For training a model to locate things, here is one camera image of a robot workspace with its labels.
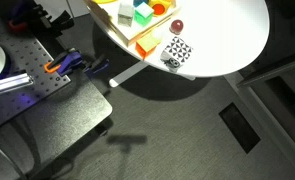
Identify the black and white patterned cube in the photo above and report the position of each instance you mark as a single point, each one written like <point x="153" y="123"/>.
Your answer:
<point x="178" y="50"/>

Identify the wooden tray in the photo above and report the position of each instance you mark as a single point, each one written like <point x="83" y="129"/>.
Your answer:
<point x="104" y="16"/>

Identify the white table base leg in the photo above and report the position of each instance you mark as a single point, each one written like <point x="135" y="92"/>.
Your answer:
<point x="127" y="75"/>

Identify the orange cube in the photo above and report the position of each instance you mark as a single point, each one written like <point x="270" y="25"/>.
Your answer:
<point x="146" y="46"/>

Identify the pale yellow ball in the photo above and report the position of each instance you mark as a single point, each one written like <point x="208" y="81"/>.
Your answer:
<point x="157" y="34"/>

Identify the blue and black clamp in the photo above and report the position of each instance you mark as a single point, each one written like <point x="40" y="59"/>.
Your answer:
<point x="96" y="65"/>

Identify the dark red ball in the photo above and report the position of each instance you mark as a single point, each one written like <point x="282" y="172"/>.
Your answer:
<point x="176" y="26"/>

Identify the green cube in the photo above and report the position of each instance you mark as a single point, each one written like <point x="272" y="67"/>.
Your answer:
<point x="143" y="14"/>

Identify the grey cube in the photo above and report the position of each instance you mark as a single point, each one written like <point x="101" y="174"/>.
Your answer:
<point x="125" y="15"/>

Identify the yellow block with orange circle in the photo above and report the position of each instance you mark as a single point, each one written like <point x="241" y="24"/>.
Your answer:
<point x="159" y="8"/>

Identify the black cart shelf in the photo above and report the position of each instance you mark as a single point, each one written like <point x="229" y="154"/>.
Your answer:
<point x="63" y="113"/>

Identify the teal block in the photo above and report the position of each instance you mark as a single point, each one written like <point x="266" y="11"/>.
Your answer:
<point x="140" y="2"/>

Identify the yellow flat shape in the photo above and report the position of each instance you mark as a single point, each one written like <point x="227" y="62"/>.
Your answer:
<point x="104" y="1"/>

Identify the dark floor vent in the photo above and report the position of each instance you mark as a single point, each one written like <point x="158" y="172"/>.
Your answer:
<point x="239" y="127"/>

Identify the perforated metal breadboard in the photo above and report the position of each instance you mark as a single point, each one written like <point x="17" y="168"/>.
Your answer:
<point x="30" y="53"/>

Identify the aluminium extrusion bar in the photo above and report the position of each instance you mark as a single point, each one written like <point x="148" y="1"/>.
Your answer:
<point x="12" y="82"/>

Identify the dark metal rail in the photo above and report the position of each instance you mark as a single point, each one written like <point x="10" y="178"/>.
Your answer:
<point x="270" y="70"/>

